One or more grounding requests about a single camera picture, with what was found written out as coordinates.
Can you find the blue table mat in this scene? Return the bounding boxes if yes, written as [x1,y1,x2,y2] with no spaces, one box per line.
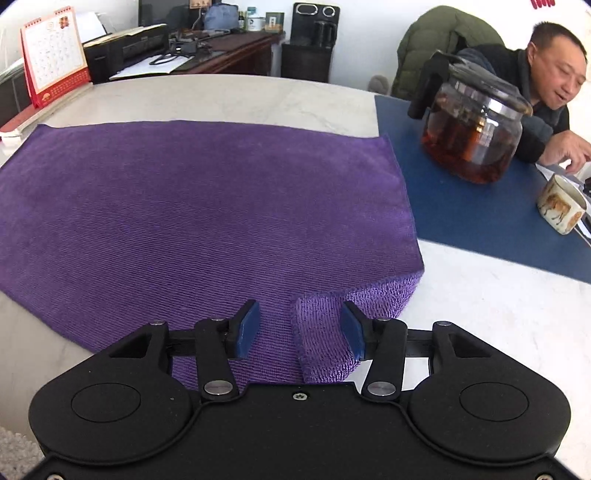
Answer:
[374,95,591,284]

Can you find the black printer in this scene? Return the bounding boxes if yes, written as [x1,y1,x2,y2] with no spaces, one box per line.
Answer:
[82,23,171,85]

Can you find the black monitor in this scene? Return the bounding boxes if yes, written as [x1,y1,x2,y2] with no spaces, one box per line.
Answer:
[137,0,195,33]

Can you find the green padded jacket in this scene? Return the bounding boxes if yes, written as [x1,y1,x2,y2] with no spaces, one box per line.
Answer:
[392,6,506,100]

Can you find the printed ceramic cup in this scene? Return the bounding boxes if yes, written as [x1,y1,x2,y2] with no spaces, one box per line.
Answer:
[536,174,588,235]

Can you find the purple towel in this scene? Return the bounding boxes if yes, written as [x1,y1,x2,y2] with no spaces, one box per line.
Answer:
[0,119,426,388]

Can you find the white fleece garment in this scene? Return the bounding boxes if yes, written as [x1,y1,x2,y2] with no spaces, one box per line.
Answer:
[0,425,44,480]

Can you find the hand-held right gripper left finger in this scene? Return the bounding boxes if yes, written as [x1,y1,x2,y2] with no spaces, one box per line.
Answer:
[95,299,262,401]

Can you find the black cables with adapter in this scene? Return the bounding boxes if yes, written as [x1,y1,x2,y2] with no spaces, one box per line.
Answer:
[148,39,204,66]

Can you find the glass teapot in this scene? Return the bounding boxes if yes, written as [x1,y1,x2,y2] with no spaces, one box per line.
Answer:
[407,50,535,184]

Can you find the red desk calendar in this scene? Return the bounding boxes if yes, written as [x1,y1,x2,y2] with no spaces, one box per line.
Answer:
[20,6,92,109]

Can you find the white paper sheet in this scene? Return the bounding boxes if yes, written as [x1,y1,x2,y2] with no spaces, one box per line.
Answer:
[108,53,190,83]

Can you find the red book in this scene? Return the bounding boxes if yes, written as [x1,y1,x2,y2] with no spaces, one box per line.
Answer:
[0,80,98,147]

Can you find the dark wooden desk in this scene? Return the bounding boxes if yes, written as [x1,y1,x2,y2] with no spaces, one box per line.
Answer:
[111,30,283,78]

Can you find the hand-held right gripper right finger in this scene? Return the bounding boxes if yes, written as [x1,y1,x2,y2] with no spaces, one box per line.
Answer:
[340,301,509,401]

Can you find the black water dispenser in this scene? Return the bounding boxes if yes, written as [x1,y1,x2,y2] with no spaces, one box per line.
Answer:
[281,2,341,84]

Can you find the blue bag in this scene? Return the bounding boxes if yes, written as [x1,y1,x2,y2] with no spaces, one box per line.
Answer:
[203,4,241,31]

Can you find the black kettle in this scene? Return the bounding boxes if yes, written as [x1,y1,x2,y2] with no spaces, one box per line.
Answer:
[314,19,338,47]

